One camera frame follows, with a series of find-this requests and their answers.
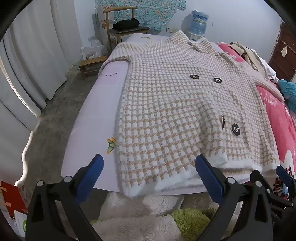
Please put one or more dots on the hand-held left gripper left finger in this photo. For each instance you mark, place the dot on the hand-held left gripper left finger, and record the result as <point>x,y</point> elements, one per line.
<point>89,176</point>

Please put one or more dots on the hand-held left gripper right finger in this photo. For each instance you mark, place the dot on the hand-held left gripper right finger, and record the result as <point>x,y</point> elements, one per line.
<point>210,178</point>

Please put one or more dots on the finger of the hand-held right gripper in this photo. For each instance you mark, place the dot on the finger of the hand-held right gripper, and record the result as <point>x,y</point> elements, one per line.
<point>255,175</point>
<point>285,176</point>

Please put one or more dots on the beige white checked coat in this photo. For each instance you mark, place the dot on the beige white checked coat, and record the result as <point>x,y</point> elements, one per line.
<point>173,104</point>

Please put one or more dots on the beige clothes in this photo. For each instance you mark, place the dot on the beige clothes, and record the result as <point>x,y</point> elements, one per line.
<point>247,52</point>

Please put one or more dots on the green fluffy rug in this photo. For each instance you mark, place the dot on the green fluffy rug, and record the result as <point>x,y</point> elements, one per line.
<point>189,220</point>

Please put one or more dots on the red floral blanket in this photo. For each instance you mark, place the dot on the red floral blanket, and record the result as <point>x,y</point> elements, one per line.
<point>277,120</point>

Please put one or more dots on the white fluffy rug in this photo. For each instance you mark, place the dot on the white fluffy rug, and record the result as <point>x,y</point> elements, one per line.
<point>138,208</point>

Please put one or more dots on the red bag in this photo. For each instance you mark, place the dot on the red bag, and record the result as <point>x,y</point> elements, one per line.
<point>11,197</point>

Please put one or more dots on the white paper bag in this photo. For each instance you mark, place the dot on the white paper bag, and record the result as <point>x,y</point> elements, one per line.
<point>18,222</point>

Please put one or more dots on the white cloth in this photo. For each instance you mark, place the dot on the white cloth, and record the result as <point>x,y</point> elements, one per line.
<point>269,69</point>

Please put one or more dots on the brown wooden door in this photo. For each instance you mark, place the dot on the brown wooden door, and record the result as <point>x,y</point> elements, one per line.
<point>284,67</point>

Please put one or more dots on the small wooden stool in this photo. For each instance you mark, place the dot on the small wooden stool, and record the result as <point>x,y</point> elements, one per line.
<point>92,62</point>

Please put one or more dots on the white plastic bag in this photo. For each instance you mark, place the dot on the white plastic bag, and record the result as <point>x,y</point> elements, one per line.
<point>92,49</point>

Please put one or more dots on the white curtain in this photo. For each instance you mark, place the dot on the white curtain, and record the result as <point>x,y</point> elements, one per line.
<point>34,46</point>

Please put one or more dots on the white water dispenser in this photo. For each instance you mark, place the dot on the white water dispenser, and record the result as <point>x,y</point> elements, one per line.
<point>196,37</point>

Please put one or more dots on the wooden chair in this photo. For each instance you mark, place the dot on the wooden chair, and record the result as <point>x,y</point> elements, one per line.
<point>108,27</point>

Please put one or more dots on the blue water bottle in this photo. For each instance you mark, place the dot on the blue water bottle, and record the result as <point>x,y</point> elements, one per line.
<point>198,22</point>

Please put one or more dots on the black bag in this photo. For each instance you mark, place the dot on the black bag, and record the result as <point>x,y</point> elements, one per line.
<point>126,23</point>

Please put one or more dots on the teal floral hanging cloth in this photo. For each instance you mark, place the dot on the teal floral hanging cloth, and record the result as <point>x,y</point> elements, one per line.
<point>157,14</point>

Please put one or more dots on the wall socket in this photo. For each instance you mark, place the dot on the wall socket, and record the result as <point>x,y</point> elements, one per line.
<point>170,30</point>

